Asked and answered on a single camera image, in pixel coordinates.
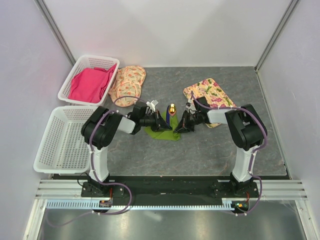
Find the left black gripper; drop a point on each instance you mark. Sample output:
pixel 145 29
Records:
pixel 161 124

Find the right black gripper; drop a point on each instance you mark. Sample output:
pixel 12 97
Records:
pixel 184 126

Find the green paper napkin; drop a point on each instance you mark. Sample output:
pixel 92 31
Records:
pixel 167 135

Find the iridescent gold spoon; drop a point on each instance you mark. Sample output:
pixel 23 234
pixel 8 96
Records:
pixel 171 110

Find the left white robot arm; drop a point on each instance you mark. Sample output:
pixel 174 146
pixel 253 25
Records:
pixel 100 128

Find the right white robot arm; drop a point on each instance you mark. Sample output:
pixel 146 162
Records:
pixel 248 133

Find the floral rectangular tray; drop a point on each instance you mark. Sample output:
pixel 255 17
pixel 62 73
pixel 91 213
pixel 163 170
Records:
pixel 208 99

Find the floral fabric pouch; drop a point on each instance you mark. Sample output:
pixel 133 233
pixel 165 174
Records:
pixel 127 86

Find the pink cloth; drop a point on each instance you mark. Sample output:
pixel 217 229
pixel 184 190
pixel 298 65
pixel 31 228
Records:
pixel 90 84

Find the white basket with pink cloth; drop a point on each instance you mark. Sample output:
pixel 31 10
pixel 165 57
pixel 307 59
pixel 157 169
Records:
pixel 90 61

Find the empty white plastic basket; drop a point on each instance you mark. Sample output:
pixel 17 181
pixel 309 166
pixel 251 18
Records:
pixel 62 149

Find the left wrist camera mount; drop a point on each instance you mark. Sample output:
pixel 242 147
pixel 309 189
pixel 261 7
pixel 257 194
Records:
pixel 152 104

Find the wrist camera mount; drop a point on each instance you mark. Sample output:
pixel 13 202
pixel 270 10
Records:
pixel 152 104
pixel 190 106

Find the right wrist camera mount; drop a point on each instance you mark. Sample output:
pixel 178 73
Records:
pixel 190 106

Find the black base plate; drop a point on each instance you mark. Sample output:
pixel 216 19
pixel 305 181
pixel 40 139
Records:
pixel 157 190

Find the white slotted cable duct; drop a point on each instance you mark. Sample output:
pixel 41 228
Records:
pixel 87 204

